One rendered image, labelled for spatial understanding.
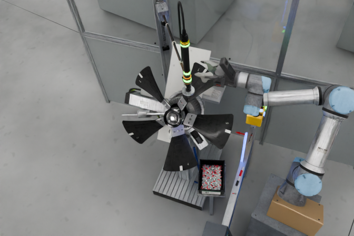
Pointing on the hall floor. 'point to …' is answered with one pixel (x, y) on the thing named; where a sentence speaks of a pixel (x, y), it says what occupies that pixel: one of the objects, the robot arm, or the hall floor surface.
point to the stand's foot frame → (167, 176)
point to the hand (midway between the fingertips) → (199, 67)
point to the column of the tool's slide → (165, 56)
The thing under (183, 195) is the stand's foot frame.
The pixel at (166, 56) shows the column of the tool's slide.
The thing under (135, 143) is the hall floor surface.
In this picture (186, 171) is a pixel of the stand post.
